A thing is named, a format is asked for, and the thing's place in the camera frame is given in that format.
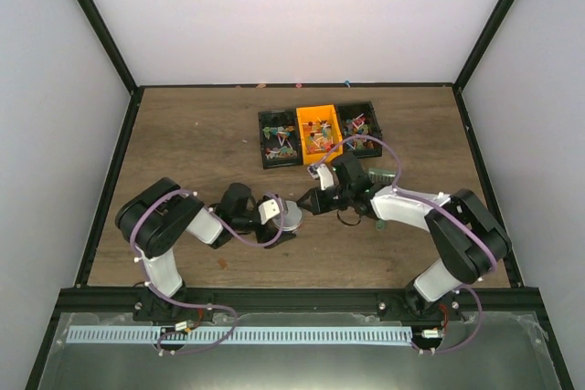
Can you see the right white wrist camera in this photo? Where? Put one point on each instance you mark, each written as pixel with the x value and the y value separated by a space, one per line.
pixel 322 174

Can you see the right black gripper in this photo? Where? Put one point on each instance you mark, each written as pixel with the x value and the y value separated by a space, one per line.
pixel 317 205

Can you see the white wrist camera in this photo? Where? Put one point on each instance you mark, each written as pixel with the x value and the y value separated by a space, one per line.
pixel 322 174
pixel 270 209

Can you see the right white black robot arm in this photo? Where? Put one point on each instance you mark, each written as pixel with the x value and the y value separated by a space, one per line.
pixel 468 238

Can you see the clear plastic cup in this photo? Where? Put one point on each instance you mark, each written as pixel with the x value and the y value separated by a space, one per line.
pixel 290 228

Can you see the light blue slotted cable duct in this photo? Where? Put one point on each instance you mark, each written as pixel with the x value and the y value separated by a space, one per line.
pixel 392 336

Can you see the green plastic scoop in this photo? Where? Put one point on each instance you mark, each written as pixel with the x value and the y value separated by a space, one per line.
pixel 384 177

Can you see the black candy bin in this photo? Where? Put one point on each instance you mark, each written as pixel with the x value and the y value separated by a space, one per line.
pixel 280 143
pixel 359 118

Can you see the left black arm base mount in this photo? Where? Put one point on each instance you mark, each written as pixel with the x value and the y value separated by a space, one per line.
pixel 150 307

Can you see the white round cup lid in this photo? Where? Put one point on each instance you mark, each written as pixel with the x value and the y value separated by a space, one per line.
pixel 293 214

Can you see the orange candy bin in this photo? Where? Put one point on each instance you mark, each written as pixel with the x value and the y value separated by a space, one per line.
pixel 319 131

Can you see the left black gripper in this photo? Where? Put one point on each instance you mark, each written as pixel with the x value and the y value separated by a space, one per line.
pixel 277 237

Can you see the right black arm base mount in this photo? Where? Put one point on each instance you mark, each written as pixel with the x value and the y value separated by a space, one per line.
pixel 409 307

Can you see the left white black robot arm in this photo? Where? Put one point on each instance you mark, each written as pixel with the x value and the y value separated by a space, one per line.
pixel 155 219

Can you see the black aluminium frame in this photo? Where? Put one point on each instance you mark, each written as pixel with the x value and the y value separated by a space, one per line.
pixel 82 297

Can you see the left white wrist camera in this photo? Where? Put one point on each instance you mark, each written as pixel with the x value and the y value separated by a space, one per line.
pixel 270 209

